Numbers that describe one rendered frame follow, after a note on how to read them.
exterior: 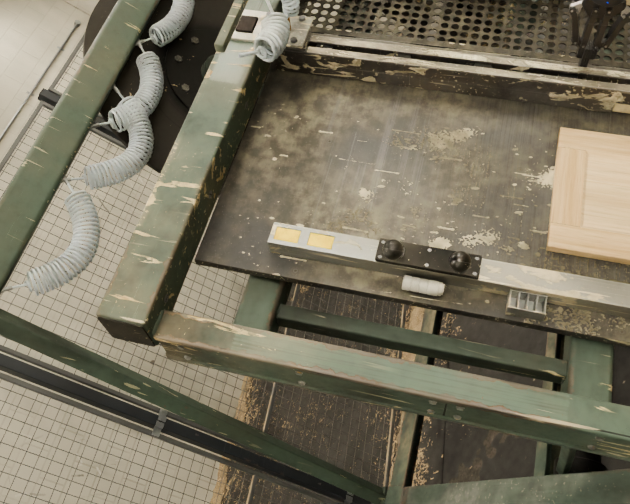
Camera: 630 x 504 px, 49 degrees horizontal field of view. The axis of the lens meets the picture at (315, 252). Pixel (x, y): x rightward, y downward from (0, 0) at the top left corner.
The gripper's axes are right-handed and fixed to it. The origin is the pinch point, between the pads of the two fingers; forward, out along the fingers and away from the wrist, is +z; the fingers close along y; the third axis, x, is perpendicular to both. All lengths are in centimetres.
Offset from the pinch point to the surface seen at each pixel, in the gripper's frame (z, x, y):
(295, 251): 6, 58, 51
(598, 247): 6.3, 44.6, -6.6
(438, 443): 236, 24, 11
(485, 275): 4, 56, 14
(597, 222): 6.6, 38.5, -6.2
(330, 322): 13, 68, 42
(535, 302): 6, 59, 4
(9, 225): 17, 58, 122
